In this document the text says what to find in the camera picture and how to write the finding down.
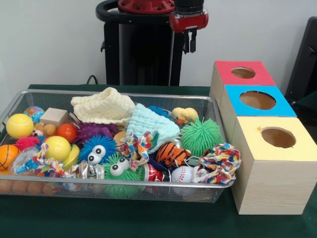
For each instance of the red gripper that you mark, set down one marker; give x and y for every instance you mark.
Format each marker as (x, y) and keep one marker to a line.
(189, 21)

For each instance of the green spiky rubber ball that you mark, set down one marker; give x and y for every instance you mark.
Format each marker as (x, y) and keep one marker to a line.
(201, 135)

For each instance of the shallow clear mesh bin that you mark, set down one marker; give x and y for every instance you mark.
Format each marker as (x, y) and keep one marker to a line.
(173, 192)

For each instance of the wooden box with three holes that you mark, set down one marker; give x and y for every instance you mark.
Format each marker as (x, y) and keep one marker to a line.
(272, 186)

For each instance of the yellow duck plush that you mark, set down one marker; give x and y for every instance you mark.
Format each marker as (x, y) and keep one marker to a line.
(184, 114)

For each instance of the light blue waffle cloth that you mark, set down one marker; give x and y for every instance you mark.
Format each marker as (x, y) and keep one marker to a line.
(151, 124)

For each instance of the cream waffle cloth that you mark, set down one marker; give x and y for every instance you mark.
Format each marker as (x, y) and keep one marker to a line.
(106, 106)

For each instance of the orange striped tiger plush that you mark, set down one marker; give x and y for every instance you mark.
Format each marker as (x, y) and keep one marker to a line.
(172, 153)

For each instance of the multicoloured patterned cloth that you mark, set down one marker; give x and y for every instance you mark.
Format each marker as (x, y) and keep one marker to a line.
(218, 163)

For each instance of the white toy baseball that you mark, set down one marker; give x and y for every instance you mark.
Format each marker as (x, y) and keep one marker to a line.
(182, 174)

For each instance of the dark green side table cloth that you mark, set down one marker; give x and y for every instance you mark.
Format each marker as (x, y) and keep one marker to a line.
(309, 101)

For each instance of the blue spiky ball with eyes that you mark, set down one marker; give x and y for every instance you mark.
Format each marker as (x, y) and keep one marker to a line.
(97, 148)

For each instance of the green spiky ball with eyes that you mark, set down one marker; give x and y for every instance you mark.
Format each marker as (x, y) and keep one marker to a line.
(119, 168)

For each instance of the yellow tennis ball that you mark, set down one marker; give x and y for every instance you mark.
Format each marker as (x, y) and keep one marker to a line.
(19, 125)

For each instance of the orange toy basketball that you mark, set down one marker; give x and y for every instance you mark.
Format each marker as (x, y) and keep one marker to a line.
(7, 157)

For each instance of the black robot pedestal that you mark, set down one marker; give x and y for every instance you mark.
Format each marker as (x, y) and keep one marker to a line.
(148, 54)

